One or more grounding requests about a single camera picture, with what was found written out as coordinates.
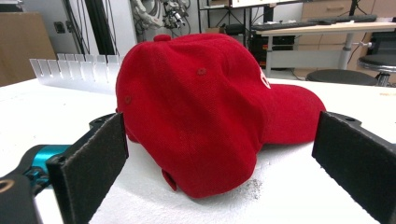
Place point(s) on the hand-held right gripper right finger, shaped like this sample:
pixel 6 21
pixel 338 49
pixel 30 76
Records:
pixel 358 161

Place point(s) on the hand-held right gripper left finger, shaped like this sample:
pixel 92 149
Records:
pixel 90 168

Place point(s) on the red baseball cap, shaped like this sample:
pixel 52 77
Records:
pixel 199 118

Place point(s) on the black round stool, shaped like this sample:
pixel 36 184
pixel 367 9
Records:
pixel 341 77
pixel 378 63

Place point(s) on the clear acrylic slotted rack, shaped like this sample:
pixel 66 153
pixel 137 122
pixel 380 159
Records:
pixel 76 73

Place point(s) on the wooden desk with grey legs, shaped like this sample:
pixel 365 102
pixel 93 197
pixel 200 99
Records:
pixel 323 40

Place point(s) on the brown cardboard sheet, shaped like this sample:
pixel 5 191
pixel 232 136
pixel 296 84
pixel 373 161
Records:
pixel 21 46

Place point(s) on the black computer case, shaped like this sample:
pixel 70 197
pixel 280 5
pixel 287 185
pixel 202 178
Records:
pixel 274 46

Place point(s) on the wooden drawer cabinet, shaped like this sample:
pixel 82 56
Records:
pixel 339 12

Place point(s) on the black keyboard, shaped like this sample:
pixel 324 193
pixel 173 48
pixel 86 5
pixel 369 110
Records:
pixel 286 25

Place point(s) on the black metal frame post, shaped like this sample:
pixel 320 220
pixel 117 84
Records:
pixel 99 26

